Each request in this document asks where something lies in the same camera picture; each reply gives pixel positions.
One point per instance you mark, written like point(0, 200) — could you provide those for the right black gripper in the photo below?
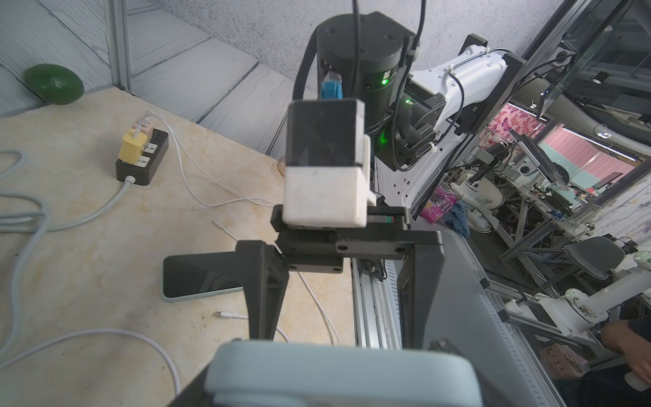
point(388, 235)

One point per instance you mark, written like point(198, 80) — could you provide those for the black phone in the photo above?
point(262, 373)

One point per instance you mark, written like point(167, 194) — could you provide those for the light green case phone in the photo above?
point(191, 276)

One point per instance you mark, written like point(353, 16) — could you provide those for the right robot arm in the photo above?
point(418, 121)

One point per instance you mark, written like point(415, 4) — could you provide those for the black power strip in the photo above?
point(146, 167)

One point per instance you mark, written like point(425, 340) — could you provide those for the pink charger plug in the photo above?
point(145, 126)

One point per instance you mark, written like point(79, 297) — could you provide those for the yellow charger plug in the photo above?
point(132, 146)

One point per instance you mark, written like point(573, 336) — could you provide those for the green avocado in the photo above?
point(54, 83)

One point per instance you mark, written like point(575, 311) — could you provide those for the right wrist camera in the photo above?
point(328, 157)

